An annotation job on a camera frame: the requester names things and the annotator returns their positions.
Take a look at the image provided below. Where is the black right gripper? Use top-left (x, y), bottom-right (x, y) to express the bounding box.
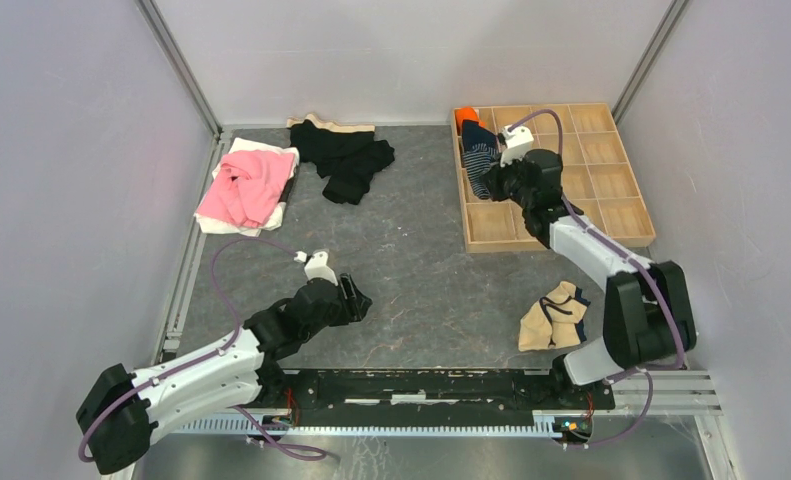
top-left (482, 149), bottom-right (533, 209)

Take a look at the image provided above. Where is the navy striped boxer underwear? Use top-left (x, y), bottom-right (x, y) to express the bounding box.
top-left (462, 136), bottom-right (499, 200)

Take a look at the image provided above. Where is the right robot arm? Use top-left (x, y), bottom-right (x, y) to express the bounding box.
top-left (482, 149), bottom-right (697, 408)

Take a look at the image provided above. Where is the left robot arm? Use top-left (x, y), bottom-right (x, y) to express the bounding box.
top-left (76, 274), bottom-right (373, 475)

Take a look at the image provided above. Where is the black underwear pile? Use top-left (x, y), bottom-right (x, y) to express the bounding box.
top-left (288, 119), bottom-right (395, 205)

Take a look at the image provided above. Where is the wooden compartment tray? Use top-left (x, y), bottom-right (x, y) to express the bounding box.
top-left (451, 103), bottom-right (656, 254)

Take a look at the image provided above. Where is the navy rolled garment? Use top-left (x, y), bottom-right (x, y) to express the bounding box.
top-left (460, 120), bottom-right (498, 152)

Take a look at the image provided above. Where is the orange rolled garment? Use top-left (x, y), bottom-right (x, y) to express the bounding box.
top-left (453, 106), bottom-right (486, 134)

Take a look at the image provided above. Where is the beige garment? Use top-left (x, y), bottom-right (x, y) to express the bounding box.
top-left (518, 281), bottom-right (591, 352)

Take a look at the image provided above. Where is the pink garment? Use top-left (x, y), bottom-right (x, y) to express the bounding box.
top-left (196, 149), bottom-right (297, 230)

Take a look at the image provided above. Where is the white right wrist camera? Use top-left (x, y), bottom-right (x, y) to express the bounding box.
top-left (499, 125), bottom-right (534, 168)

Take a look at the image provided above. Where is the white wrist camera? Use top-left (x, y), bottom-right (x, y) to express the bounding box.
top-left (294, 249), bottom-right (338, 285)
top-left (499, 125), bottom-right (534, 168)

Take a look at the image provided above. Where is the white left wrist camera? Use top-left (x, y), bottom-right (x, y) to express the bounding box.
top-left (294, 249), bottom-right (338, 285)

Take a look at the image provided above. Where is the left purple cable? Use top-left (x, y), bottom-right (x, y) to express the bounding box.
top-left (78, 238), bottom-right (330, 464)

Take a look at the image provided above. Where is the purple cable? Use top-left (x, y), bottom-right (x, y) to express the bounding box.
top-left (504, 108), bottom-right (688, 449)
top-left (78, 238), bottom-right (330, 464)

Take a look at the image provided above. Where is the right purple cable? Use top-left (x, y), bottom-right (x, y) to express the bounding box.
top-left (504, 108), bottom-right (688, 449)

